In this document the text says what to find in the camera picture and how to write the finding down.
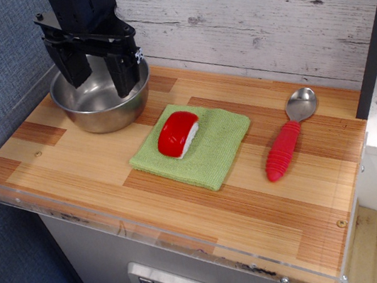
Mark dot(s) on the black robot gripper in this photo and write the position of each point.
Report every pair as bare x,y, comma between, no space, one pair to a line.
74,28

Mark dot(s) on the red and white toy cake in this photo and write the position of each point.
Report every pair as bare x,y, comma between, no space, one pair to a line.
177,134

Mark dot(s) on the stainless steel pot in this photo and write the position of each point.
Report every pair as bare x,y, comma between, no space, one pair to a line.
95,106

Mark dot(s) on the green folded cloth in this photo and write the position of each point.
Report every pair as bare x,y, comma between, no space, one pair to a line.
210,155

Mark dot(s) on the clear acrylic edge guard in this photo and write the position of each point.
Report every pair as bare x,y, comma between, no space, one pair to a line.
296,228

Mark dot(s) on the silver toy fridge cabinet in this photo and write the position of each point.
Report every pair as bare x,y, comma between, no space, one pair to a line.
100,257

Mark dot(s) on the red handled metal spoon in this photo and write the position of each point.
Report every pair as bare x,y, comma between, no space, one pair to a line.
300,106

